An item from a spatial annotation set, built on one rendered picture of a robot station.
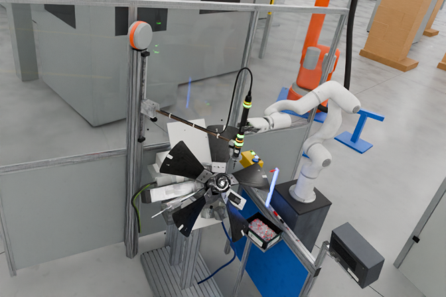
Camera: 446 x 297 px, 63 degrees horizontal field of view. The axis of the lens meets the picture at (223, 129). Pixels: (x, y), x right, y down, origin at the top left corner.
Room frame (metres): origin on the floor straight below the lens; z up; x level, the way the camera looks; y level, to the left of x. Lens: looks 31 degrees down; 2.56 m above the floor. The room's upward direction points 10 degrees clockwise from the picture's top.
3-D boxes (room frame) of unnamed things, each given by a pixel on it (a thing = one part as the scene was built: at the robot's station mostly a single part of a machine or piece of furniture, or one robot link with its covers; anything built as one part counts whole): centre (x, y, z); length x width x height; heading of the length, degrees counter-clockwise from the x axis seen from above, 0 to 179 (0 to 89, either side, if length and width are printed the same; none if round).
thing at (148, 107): (1.98, 0.48, 1.44); 0.10 x 0.07 x 0.08; 68
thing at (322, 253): (1.49, -0.69, 0.96); 0.03 x 0.03 x 0.20; 33
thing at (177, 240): (1.95, 0.19, 0.57); 0.09 x 0.04 x 1.15; 123
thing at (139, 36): (2.01, 0.56, 1.88); 0.17 x 0.15 x 0.16; 123
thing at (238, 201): (1.80, -0.13, 0.98); 0.20 x 0.16 x 0.20; 33
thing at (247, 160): (2.19, -0.25, 1.02); 0.16 x 0.10 x 0.11; 33
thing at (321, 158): (2.00, -0.65, 1.25); 0.19 x 0.12 x 0.24; 25
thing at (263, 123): (1.80, -0.19, 1.56); 0.11 x 0.10 x 0.07; 123
